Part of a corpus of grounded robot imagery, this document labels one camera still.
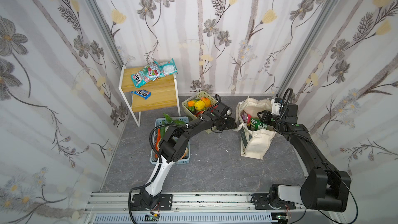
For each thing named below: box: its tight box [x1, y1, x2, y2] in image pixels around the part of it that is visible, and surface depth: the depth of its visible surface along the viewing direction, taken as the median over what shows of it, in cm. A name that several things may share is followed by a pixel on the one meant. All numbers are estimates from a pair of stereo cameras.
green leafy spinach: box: [161, 112, 187, 125], surface depth 98 cm
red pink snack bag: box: [131, 61, 163, 89], surface depth 81 cm
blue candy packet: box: [131, 89, 152, 101], surface depth 100 cm
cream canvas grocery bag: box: [232, 96, 277, 160], surface depth 83 cm
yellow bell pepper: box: [194, 100, 206, 111], surface depth 107 cm
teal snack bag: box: [157, 58, 178, 79], surface depth 84 cm
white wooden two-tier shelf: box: [118, 65, 181, 128], surface depth 93 cm
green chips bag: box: [250, 118, 269, 132], surface depth 88 cm
